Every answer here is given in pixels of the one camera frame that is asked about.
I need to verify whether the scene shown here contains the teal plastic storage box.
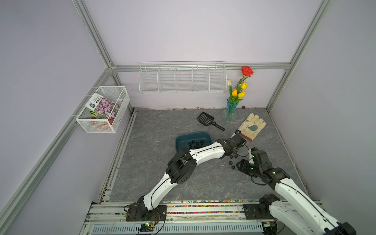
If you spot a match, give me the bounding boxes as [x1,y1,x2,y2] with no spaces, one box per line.
[175,132,212,152]

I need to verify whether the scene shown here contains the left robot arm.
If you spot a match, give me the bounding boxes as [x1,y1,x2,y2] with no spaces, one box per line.
[124,133,247,222]

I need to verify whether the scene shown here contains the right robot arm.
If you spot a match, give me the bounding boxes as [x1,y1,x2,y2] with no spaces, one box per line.
[236,148,356,235]

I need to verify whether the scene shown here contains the cream work glove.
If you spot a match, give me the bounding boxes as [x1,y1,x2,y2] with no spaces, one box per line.
[238,113,266,141]

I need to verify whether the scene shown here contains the black plastic scoop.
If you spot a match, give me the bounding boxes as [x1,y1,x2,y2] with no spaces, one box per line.
[197,112,225,131]

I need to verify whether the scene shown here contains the red and yellow flowers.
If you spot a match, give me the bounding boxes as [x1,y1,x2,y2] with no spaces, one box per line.
[226,66,254,104]

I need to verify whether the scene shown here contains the pink flower packet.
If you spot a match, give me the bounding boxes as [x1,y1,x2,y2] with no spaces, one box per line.
[85,93,120,120]

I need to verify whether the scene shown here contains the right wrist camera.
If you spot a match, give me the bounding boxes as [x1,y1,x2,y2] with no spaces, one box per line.
[248,151,254,164]

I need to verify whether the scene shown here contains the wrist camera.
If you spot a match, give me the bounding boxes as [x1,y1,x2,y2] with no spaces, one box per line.
[231,130,241,138]
[248,151,254,164]

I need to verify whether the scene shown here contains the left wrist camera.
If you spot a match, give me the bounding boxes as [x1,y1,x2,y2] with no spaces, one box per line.
[231,130,241,138]

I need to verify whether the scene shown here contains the white wire wall shelf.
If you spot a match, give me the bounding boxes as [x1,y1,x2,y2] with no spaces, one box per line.
[138,62,227,93]

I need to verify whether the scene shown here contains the white wire basket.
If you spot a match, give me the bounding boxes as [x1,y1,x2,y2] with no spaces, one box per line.
[76,86,130,134]

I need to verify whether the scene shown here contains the metal base rail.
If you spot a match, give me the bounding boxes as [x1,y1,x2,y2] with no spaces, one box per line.
[79,200,337,235]

